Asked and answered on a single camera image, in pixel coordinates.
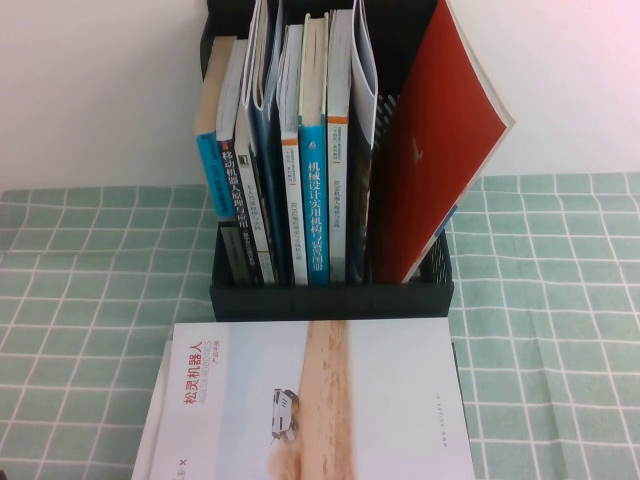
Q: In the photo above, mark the black red cover book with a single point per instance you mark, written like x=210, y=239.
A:
x=456, y=360

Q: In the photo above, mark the red cover magazine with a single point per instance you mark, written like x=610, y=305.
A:
x=435, y=150

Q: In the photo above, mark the blue mechanical design handbook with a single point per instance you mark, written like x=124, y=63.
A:
x=314, y=200

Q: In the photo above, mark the grey olive spine short book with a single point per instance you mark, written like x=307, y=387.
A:
x=234, y=255

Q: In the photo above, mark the black perforated book holder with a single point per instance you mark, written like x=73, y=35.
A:
x=325, y=305

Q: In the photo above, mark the white grey spine thin book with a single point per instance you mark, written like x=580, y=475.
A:
x=254, y=210

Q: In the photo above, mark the dark cover stapled brochure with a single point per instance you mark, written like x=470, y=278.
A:
x=360, y=200

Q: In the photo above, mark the white desert rover cover book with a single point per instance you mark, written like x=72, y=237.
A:
x=350, y=400

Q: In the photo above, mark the white HEEC expo catalogue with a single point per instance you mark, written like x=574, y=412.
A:
x=141, y=465

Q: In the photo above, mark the green white checkered tablecloth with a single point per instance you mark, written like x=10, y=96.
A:
x=550, y=300

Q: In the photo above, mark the blue cover stapled brochure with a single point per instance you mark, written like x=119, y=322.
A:
x=267, y=150

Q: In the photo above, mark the black spine robotics book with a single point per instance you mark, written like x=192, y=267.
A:
x=234, y=190

